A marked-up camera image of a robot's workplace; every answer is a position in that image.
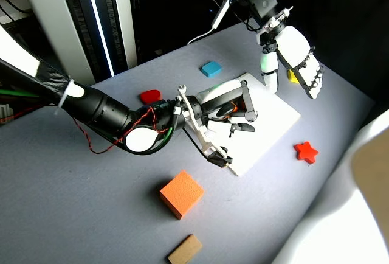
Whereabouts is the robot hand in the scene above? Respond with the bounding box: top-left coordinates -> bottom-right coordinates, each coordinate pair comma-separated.
259,25 -> 325,100
196,78 -> 258,139

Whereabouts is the white paper pad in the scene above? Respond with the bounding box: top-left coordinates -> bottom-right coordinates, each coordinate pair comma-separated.
182,72 -> 302,178

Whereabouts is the blue block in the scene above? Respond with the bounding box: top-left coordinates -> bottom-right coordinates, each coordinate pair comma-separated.
200,60 -> 223,78

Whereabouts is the black and orange tool handle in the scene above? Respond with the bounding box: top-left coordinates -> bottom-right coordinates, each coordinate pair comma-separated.
216,99 -> 246,120

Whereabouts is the white metal cabinet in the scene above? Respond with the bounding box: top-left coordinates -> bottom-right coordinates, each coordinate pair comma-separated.
15,0 -> 137,87

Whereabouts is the white cable with adapter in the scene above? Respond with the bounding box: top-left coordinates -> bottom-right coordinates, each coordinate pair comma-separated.
185,0 -> 231,46

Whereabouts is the red star block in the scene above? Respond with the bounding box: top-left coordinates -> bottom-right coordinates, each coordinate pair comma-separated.
293,141 -> 320,165

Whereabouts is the red rounded block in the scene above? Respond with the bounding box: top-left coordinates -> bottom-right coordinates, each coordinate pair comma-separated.
139,89 -> 162,105

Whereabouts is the grey table cloth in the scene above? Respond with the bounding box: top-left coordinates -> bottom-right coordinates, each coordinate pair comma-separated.
0,22 -> 376,264

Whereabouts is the white padding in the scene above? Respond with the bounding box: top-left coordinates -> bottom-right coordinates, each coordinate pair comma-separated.
272,108 -> 389,264

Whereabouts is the yellow block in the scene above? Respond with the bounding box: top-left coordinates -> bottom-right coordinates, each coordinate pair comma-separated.
286,68 -> 300,84

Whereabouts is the tan wooden block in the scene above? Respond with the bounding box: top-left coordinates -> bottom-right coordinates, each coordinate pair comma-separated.
167,234 -> 203,264

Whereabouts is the orange foam cube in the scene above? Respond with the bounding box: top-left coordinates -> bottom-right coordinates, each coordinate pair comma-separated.
159,170 -> 205,221

